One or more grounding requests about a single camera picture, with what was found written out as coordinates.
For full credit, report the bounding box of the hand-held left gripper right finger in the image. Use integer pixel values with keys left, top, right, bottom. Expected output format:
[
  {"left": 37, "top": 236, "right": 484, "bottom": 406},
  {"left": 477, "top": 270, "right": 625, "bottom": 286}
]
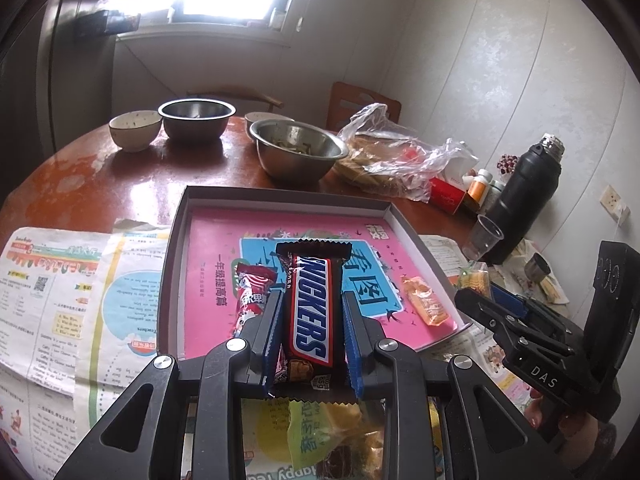
[{"left": 340, "top": 290, "right": 576, "bottom": 480}]

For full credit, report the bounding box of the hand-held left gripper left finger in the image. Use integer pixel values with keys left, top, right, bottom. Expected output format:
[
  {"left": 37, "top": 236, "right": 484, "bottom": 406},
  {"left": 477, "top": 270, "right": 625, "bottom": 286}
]
[{"left": 52, "top": 290, "right": 286, "bottom": 480}]

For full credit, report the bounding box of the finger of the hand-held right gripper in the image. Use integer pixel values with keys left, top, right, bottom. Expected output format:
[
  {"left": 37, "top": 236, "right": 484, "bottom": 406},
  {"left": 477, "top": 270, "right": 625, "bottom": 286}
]
[
  {"left": 454, "top": 287, "right": 556, "bottom": 356},
  {"left": 487, "top": 280, "right": 581, "bottom": 333}
]

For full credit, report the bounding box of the brown chocolate bar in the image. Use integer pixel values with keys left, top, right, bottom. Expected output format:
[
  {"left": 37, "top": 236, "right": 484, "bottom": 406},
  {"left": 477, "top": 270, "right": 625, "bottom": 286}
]
[{"left": 275, "top": 241, "right": 353, "bottom": 396}]

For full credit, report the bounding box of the grey cardboard box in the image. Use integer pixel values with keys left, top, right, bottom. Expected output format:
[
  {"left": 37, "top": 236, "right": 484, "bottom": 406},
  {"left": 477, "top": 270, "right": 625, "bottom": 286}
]
[{"left": 157, "top": 185, "right": 473, "bottom": 361}]

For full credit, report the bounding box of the person's right hand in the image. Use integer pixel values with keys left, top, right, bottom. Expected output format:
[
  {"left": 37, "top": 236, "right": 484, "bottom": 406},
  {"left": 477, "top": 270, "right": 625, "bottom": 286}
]
[{"left": 525, "top": 394, "right": 613, "bottom": 458}]

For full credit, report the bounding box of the yellow checked snack packet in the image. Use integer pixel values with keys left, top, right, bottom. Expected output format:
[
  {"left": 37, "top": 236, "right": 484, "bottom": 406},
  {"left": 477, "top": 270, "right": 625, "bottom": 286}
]
[{"left": 457, "top": 266, "right": 490, "bottom": 295}]

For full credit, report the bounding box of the small steel cup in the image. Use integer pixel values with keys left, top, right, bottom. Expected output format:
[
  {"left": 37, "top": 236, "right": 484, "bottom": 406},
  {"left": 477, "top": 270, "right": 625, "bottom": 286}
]
[{"left": 522, "top": 253, "right": 552, "bottom": 281}]

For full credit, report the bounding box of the white crumpled paper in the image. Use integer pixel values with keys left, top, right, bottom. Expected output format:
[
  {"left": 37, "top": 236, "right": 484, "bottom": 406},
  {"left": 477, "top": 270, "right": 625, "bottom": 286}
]
[{"left": 505, "top": 240, "right": 571, "bottom": 306}]

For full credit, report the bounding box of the red white candy packet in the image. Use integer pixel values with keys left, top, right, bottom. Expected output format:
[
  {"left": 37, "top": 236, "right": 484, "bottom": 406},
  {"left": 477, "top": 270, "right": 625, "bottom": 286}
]
[{"left": 232, "top": 262, "right": 281, "bottom": 338}]

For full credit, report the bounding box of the orange candy packet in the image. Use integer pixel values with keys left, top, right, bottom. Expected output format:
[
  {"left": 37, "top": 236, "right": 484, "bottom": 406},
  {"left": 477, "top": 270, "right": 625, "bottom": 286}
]
[{"left": 400, "top": 275, "right": 451, "bottom": 328}]

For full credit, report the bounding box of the clear plastic cup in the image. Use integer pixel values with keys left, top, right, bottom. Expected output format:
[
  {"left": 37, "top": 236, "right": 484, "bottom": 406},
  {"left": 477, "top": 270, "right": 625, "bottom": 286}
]
[{"left": 462, "top": 214, "right": 505, "bottom": 261}]

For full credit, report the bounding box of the printed paper sheet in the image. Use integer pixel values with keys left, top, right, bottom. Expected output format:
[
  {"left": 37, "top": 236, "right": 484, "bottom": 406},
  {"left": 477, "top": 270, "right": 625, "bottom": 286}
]
[
  {"left": 415, "top": 235, "right": 546, "bottom": 411},
  {"left": 0, "top": 217, "right": 173, "bottom": 461},
  {"left": 185, "top": 395, "right": 441, "bottom": 480}
]

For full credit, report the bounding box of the yellow cake in green wrapper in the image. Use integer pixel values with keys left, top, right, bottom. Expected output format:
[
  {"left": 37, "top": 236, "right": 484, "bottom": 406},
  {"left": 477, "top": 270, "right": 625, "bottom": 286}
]
[{"left": 287, "top": 400, "right": 381, "bottom": 466}]

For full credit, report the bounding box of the orange pastry packet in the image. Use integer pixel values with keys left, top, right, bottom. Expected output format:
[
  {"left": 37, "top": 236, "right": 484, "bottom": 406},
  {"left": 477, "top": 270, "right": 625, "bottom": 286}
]
[{"left": 350, "top": 427, "right": 383, "bottom": 468}]

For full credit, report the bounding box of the pink booklet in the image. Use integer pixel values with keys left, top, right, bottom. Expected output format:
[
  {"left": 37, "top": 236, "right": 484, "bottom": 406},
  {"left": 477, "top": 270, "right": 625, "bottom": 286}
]
[{"left": 182, "top": 205, "right": 471, "bottom": 358}]

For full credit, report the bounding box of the black thermos flask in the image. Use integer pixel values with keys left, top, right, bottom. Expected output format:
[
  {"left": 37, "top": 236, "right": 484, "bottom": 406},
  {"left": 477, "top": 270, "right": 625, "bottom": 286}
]
[{"left": 482, "top": 132, "right": 566, "bottom": 266}]

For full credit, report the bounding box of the red white tissue box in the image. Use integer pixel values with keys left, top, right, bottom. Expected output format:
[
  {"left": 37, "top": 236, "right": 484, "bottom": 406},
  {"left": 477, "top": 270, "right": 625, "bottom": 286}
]
[{"left": 430, "top": 152, "right": 481, "bottom": 216}]

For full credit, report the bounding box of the red flower decoration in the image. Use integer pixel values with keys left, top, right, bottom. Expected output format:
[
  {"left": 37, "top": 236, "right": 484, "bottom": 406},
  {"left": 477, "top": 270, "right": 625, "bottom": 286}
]
[{"left": 495, "top": 152, "right": 521, "bottom": 176}]

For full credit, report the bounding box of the steel bowl with food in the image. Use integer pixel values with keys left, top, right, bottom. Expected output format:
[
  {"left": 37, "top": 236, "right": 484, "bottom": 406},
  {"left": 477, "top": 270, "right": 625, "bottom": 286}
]
[{"left": 248, "top": 119, "right": 349, "bottom": 183}]

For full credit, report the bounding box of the clear plastic bag of bread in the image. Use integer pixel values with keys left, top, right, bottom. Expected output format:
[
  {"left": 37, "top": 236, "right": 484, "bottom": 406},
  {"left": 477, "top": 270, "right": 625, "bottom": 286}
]
[{"left": 334, "top": 103, "right": 473, "bottom": 203}]

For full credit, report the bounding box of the pale ceramic bowl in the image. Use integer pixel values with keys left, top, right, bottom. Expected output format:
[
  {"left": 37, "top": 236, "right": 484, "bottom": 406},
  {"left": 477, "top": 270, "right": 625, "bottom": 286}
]
[{"left": 244, "top": 111, "right": 296, "bottom": 128}]

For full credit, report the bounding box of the empty steel bowl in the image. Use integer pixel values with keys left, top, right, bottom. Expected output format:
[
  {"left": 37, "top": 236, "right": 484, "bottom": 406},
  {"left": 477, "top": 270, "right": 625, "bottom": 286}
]
[{"left": 158, "top": 99, "right": 237, "bottom": 143}]

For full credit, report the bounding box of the curved wooden chair back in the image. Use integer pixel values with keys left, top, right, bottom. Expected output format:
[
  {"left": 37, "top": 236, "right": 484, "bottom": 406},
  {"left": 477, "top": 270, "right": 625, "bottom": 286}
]
[{"left": 186, "top": 87, "right": 283, "bottom": 112}]

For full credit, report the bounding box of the speckled ceramic bowl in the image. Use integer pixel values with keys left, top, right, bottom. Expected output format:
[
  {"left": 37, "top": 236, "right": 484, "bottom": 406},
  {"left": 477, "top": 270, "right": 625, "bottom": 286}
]
[{"left": 109, "top": 110, "right": 163, "bottom": 153}]

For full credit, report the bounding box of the dark refrigerator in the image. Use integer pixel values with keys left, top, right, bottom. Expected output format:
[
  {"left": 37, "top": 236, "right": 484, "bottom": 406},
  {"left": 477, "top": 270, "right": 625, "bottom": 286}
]
[{"left": 30, "top": 0, "right": 121, "bottom": 161}]

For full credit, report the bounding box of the white wall socket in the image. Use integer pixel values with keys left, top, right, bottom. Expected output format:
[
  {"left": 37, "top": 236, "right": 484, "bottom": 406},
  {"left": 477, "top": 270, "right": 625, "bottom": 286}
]
[{"left": 600, "top": 184, "right": 631, "bottom": 221}]

